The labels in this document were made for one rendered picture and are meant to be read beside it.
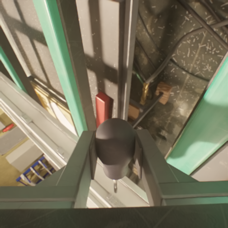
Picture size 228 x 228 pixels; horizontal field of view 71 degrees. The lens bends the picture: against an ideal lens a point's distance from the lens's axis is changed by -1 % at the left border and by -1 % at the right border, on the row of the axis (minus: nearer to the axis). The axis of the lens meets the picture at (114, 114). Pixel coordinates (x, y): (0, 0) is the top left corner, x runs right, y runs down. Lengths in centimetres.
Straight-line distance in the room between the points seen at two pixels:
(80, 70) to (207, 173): 23
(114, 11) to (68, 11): 30
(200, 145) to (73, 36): 21
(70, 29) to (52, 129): 35
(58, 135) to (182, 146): 39
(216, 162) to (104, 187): 28
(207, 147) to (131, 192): 28
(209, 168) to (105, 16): 48
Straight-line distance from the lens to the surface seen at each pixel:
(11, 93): 71
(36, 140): 106
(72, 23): 25
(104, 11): 56
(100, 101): 75
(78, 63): 27
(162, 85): 129
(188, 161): 21
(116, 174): 18
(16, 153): 993
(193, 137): 18
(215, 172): 23
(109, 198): 42
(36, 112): 59
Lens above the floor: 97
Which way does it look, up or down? 28 degrees down
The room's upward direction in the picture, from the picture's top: 133 degrees counter-clockwise
